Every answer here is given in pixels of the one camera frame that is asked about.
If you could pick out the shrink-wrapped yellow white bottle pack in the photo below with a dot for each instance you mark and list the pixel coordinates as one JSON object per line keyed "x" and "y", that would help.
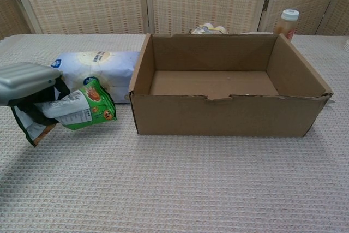
{"x": 210, "y": 29}

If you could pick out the blue tissue pack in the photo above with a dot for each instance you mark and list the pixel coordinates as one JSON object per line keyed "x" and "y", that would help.
{"x": 109, "y": 64}

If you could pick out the open brown cardboard box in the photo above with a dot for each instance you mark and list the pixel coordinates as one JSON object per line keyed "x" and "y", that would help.
{"x": 218, "y": 115}

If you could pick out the metal screen hinge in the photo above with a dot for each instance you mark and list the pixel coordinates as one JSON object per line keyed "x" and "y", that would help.
{"x": 266, "y": 4}

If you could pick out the green snack packet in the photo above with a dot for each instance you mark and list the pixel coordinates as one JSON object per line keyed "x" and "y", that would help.
{"x": 95, "y": 107}

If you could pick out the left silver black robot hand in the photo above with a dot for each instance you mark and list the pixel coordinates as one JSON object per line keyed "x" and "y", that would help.
{"x": 24, "y": 83}

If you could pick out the beige woven tablecloth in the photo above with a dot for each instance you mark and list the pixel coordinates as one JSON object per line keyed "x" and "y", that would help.
{"x": 174, "y": 184}

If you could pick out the orange drink bottle white cap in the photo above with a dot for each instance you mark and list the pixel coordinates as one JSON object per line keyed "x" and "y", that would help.
{"x": 287, "y": 24}

